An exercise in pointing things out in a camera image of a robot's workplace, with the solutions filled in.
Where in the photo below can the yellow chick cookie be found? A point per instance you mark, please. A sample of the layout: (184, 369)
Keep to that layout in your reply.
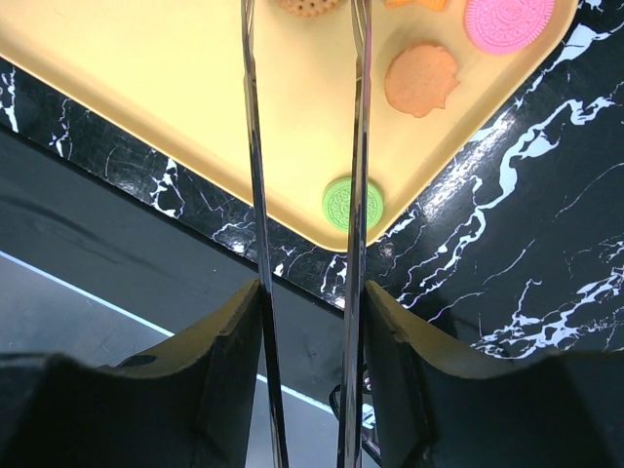
(433, 5)

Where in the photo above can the yellow plastic tray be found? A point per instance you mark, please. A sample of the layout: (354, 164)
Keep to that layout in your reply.
(171, 74)

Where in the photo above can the green sandwich cookie right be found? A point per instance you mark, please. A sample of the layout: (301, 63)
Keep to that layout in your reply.
(336, 203)

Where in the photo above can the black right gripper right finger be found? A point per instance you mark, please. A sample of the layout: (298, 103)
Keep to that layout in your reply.
(441, 403)

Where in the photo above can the metal tongs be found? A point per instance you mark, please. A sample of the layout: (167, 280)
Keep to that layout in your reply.
(349, 444)

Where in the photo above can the orange shell cookie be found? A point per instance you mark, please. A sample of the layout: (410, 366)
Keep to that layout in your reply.
(420, 78)

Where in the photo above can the pink sandwich cookie right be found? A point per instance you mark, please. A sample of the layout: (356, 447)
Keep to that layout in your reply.
(502, 27)

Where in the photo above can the tan round biscuit right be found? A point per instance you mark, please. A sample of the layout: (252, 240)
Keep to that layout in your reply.
(307, 8)

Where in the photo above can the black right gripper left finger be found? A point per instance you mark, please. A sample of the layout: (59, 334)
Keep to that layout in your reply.
(186, 402)

